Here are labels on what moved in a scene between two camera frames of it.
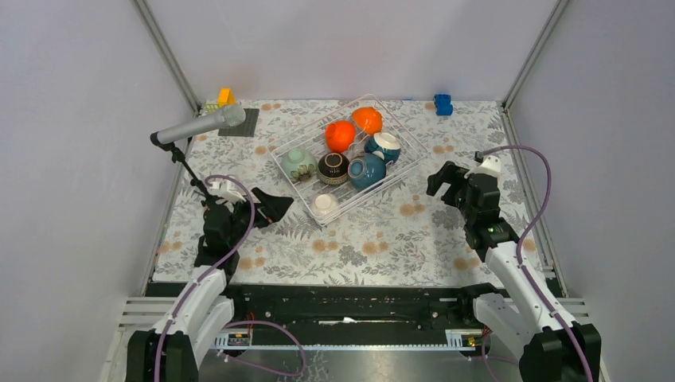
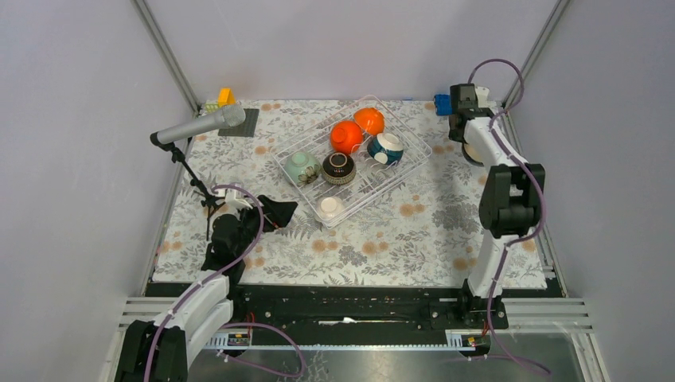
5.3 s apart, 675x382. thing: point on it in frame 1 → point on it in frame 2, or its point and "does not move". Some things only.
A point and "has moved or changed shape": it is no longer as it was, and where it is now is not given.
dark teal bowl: (366, 170) → (471, 154)
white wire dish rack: (340, 161) does not move
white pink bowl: (325, 205) has moved or changed shape
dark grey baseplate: (246, 128) does not move
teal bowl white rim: (389, 146) does not move
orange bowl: (368, 118) does not move
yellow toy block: (226, 97) does not move
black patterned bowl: (333, 169) does not move
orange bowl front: (340, 134) has moved or changed shape
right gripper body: (466, 212) → (453, 134)
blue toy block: (442, 103) does not move
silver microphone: (230, 117) does not move
